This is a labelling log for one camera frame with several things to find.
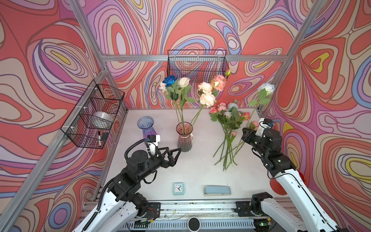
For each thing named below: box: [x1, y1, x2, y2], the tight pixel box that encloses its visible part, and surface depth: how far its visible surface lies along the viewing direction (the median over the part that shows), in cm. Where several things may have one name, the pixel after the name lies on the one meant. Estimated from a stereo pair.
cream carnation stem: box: [190, 81, 216, 126], surface depth 70 cm
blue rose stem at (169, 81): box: [162, 74, 185, 135], surface depth 72 cm
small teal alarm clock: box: [172, 181, 185, 196], surface depth 80 cm
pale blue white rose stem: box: [225, 83, 276, 171], surface depth 75 cm
